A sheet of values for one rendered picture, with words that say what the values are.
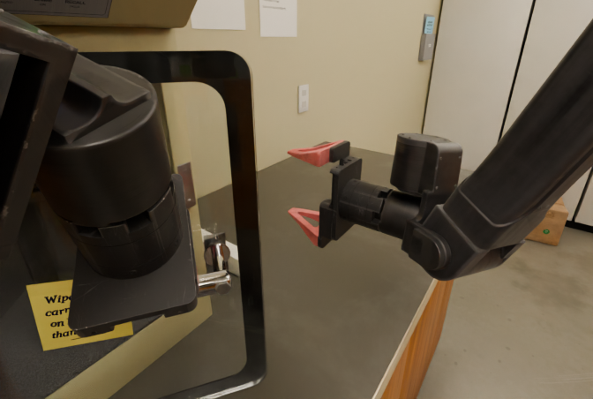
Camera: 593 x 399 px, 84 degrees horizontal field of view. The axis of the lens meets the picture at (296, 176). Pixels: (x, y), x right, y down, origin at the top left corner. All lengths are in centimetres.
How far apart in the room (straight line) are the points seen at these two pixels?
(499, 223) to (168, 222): 25
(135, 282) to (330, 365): 41
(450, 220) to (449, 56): 284
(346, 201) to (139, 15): 31
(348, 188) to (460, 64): 275
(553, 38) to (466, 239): 278
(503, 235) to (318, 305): 41
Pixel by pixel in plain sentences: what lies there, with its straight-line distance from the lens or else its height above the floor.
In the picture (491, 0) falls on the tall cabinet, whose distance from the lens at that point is 311.
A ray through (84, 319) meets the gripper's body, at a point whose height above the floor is 126.
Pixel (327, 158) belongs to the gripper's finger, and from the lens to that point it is 42.
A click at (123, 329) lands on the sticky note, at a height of 113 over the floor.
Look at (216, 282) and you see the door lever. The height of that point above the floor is 121.
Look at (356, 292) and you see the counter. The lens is 69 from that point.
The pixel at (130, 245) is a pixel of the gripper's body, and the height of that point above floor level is 130.
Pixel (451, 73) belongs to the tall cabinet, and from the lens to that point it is 314.
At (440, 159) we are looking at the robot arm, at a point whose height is 129.
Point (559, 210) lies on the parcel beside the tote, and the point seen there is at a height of 28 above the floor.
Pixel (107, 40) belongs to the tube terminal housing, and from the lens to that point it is 43.
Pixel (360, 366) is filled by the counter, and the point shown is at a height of 94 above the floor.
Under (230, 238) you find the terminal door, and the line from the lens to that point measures 34.
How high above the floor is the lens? 140
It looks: 23 degrees down
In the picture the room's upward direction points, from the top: straight up
